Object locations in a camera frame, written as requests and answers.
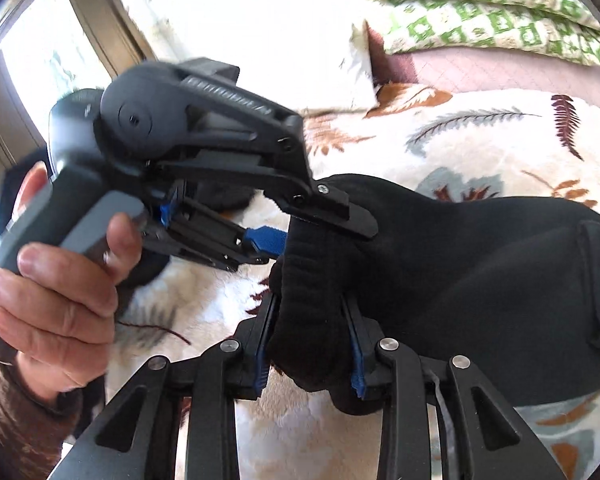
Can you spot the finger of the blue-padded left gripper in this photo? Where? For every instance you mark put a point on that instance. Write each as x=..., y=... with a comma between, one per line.
x=194, y=232
x=284, y=179

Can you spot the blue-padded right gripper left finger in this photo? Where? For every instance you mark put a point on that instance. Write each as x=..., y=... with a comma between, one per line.
x=136, y=435

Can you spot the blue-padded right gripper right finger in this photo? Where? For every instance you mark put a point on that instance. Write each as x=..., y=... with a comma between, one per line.
x=437, y=410

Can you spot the black pants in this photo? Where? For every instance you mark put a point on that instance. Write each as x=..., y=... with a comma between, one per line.
x=512, y=282

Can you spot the brown sleeved left forearm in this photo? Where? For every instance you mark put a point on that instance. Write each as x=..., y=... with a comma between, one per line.
x=31, y=432

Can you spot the person's left hand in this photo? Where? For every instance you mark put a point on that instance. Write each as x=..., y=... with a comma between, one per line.
x=58, y=311

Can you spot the pink quilted bed sheet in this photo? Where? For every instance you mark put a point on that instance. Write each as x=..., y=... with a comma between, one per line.
x=463, y=69

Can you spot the leaf-patterned plush blanket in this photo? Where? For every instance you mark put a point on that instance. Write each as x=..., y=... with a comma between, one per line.
x=451, y=147

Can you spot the green patterned quilt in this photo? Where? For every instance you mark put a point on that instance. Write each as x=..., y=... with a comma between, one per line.
x=564, y=29

